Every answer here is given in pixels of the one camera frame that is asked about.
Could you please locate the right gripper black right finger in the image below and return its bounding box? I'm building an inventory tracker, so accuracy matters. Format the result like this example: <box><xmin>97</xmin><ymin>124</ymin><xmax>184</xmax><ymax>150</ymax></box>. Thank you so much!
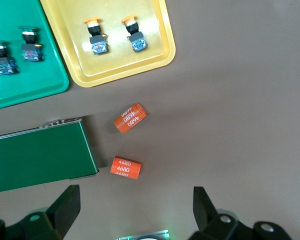
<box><xmin>188</xmin><ymin>186</ymin><xmax>241</xmax><ymax>240</ymax></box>

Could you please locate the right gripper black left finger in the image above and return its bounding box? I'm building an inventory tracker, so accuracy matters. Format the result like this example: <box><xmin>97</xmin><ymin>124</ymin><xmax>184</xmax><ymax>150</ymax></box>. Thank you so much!
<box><xmin>4</xmin><ymin>184</ymin><xmax>81</xmax><ymax>240</ymax></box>

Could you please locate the green mushroom push button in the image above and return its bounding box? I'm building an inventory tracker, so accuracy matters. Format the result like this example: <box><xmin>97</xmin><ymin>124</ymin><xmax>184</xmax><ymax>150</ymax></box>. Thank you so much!
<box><xmin>0</xmin><ymin>41</ymin><xmax>20</xmax><ymax>76</ymax></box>
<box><xmin>17</xmin><ymin>25</ymin><xmax>45</xmax><ymax>62</ymax></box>

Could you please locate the green conveyor belt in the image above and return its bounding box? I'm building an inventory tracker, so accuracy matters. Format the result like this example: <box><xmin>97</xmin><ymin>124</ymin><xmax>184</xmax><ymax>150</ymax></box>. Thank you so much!
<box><xmin>0</xmin><ymin>116</ymin><xmax>100</xmax><ymax>195</ymax></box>

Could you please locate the yellow mushroom push button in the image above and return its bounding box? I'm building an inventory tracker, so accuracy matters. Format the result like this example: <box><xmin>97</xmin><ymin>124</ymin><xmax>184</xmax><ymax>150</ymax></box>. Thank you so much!
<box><xmin>121</xmin><ymin>14</ymin><xmax>149</xmax><ymax>53</ymax></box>
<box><xmin>83</xmin><ymin>16</ymin><xmax>110</xmax><ymax>55</ymax></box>

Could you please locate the green plastic tray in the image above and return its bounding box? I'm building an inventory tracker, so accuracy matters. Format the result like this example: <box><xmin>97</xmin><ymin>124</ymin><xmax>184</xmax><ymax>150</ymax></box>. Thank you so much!
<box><xmin>0</xmin><ymin>0</ymin><xmax>70</xmax><ymax>111</ymax></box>

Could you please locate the yellow plastic tray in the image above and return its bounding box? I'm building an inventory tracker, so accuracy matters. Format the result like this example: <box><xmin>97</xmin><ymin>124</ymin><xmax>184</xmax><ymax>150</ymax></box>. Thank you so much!
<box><xmin>39</xmin><ymin>0</ymin><xmax>177</xmax><ymax>89</ymax></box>

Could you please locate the orange cylinder battery cell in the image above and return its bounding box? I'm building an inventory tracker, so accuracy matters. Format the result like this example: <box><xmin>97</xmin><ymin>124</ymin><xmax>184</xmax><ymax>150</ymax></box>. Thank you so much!
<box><xmin>113</xmin><ymin>102</ymin><xmax>148</xmax><ymax>134</ymax></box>
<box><xmin>109</xmin><ymin>156</ymin><xmax>143</xmax><ymax>180</ymax></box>

